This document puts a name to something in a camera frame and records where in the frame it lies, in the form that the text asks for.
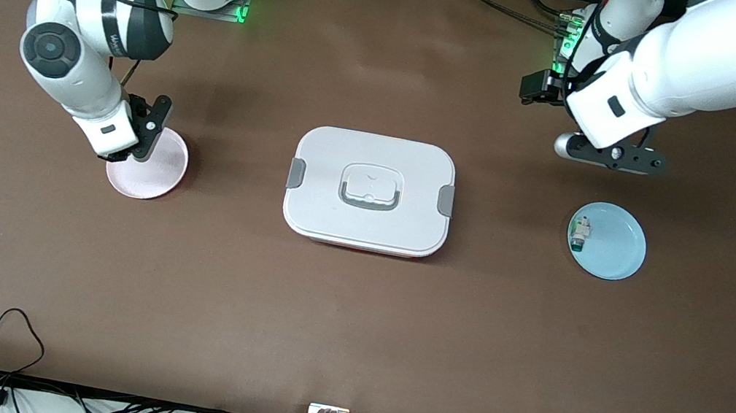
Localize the pink round plate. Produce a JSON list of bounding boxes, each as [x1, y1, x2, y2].
[[101, 119, 194, 207]]

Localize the light blue round plate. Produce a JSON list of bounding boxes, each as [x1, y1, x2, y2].
[[562, 197, 654, 286]]

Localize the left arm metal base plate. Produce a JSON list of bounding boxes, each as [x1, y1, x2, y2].
[[549, 41, 579, 83]]

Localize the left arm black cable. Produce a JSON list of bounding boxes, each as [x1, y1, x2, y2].
[[554, 0, 675, 145]]

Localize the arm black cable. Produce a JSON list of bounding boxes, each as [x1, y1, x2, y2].
[[82, 0, 184, 101], [554, 0, 675, 145]]

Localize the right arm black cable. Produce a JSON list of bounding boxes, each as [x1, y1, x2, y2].
[[82, 0, 184, 101]]

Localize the black base power cables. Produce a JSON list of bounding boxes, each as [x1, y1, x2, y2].
[[435, 0, 578, 36]]

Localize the white green push-button switch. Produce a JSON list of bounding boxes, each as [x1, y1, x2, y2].
[[568, 213, 594, 254]]

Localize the thin black looped cable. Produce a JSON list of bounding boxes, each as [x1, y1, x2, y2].
[[0, 305, 53, 413]]

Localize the white lunch box grey handle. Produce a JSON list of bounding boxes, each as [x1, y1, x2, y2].
[[277, 120, 463, 263]]

